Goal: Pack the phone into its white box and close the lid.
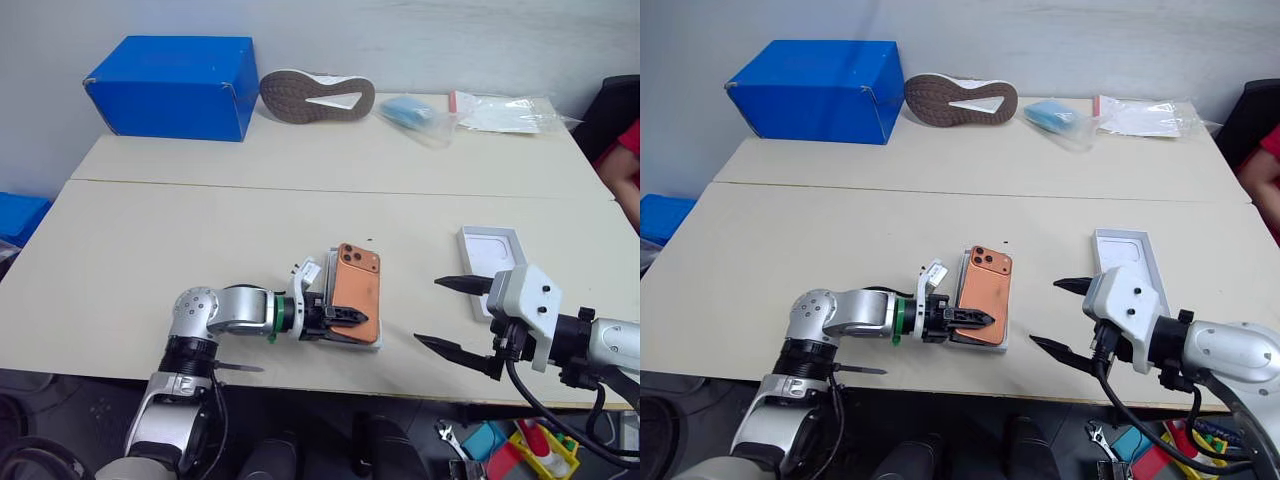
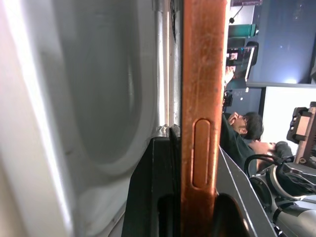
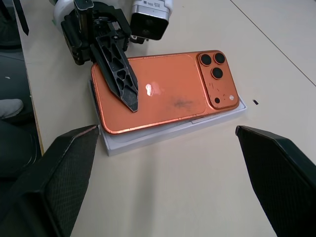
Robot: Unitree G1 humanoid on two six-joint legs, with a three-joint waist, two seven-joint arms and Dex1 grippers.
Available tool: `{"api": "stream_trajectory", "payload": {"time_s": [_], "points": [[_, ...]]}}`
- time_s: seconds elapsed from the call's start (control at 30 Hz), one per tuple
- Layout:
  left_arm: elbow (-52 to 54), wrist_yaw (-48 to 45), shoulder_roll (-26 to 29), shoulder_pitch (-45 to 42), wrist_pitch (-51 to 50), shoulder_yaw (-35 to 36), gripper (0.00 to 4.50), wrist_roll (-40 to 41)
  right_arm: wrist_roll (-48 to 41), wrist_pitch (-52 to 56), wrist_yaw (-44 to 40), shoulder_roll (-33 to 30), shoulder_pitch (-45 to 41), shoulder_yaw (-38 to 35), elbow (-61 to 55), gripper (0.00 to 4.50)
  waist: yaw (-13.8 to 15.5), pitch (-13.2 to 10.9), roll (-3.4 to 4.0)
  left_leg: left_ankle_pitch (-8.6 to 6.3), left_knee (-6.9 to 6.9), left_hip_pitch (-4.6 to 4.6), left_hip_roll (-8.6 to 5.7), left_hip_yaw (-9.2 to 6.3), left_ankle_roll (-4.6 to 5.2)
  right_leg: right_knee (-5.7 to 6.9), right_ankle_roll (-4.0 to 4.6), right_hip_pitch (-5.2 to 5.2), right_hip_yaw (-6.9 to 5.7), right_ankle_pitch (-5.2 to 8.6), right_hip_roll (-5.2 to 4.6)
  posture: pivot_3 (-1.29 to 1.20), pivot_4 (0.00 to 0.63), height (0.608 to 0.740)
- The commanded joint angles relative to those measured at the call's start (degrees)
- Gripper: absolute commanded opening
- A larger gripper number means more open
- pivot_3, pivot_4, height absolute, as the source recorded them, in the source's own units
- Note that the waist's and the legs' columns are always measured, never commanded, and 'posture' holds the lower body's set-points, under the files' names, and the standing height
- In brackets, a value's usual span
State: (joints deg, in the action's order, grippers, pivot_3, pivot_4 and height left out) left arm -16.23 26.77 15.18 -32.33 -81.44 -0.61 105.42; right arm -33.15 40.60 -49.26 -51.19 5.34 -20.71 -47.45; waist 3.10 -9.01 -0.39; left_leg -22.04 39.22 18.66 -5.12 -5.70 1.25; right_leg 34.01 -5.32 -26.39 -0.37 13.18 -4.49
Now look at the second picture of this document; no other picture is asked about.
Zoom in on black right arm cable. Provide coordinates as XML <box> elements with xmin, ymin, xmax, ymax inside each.
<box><xmin>243</xmin><ymin>154</ymin><xmax>274</xmax><ymax>179</ymax></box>

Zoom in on orange metal bar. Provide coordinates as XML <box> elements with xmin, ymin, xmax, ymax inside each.
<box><xmin>179</xmin><ymin>0</ymin><xmax>228</xmax><ymax>237</ymax></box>

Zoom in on white plastic tub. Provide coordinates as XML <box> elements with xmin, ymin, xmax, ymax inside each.
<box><xmin>0</xmin><ymin>0</ymin><xmax>184</xmax><ymax>237</ymax></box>

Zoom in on black camera rig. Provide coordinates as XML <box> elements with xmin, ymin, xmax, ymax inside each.
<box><xmin>285</xmin><ymin>100</ymin><xmax>316</xmax><ymax>164</ymax></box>

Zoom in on dark-haired person in green shirt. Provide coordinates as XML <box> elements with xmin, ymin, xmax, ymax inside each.
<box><xmin>220</xmin><ymin>111</ymin><xmax>277</xmax><ymax>179</ymax></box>

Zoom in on teal box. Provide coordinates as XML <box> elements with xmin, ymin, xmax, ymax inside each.
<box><xmin>228</xmin><ymin>24</ymin><xmax>259</xmax><ymax>38</ymax></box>

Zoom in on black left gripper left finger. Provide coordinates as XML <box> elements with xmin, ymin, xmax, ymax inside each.
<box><xmin>120</xmin><ymin>124</ymin><xmax>183</xmax><ymax>237</ymax></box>

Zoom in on white board panel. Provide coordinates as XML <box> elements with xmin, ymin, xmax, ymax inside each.
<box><xmin>261</xmin><ymin>86</ymin><xmax>316</xmax><ymax>155</ymax></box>

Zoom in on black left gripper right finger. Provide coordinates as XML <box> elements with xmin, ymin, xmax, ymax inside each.
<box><xmin>214</xmin><ymin>145</ymin><xmax>277</xmax><ymax>237</ymax></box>

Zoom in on laptop screen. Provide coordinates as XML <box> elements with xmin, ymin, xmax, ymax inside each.
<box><xmin>226</xmin><ymin>41</ymin><xmax>259</xmax><ymax>80</ymax></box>

